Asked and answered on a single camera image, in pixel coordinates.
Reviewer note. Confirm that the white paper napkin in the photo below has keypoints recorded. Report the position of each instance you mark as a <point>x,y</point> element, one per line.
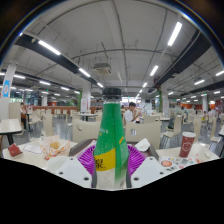
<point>142,145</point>

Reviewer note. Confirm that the printed leaflet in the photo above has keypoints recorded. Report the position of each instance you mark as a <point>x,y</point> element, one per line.
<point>178,163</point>

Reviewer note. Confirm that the white paper sheet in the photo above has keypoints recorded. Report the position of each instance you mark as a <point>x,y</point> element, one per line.
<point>32,148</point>

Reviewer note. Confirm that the person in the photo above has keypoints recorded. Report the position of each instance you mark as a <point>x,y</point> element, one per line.
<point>23,115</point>
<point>129,115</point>

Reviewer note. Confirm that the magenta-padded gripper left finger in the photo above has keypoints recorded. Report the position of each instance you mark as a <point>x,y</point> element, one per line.
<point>86,160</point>

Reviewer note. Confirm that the blue pillar sign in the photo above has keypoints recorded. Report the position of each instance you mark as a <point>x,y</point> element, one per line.
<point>6,88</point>

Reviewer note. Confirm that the crumpled food wrapper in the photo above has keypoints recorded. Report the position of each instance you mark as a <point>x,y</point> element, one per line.
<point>55,146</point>

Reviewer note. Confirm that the green drink bottle yellow label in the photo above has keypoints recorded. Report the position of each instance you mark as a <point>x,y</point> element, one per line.
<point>110,133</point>

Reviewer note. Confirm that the ceiling light strips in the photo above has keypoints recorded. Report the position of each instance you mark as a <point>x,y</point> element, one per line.
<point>49,47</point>

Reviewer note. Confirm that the red tissue packet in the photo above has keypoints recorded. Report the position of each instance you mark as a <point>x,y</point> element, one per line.
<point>14,150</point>

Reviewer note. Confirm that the ceiling air conditioner unit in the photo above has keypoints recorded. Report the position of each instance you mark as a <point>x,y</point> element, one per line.
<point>102,68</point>

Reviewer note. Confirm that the beige canteen chairs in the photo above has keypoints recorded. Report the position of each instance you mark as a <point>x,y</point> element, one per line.
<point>143,131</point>

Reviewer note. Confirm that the red paper cup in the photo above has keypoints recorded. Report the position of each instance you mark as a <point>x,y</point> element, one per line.
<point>187,145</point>

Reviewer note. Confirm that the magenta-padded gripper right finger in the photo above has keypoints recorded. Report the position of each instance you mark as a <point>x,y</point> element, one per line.
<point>136,160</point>

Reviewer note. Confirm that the white square canteen table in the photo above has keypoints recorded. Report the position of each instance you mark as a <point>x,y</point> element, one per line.
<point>9,126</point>

